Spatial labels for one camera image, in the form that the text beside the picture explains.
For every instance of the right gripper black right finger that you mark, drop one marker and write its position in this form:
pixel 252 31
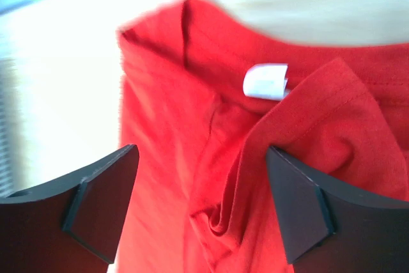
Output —
pixel 328 225

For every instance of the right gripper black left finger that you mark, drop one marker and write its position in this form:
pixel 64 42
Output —
pixel 72 223

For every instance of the red t shirt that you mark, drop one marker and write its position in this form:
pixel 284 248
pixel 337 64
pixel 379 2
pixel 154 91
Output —
pixel 203 99

